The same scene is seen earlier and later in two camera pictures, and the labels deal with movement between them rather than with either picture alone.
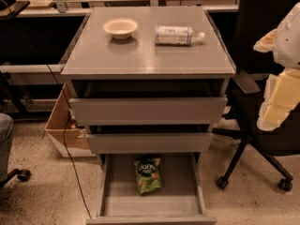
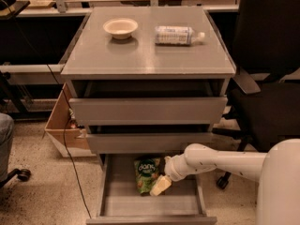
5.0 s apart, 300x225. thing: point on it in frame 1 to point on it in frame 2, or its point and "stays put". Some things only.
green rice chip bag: (148, 174) stays put
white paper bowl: (121, 28) stays put
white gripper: (289, 42) to (172, 171)
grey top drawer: (148, 102) stays put
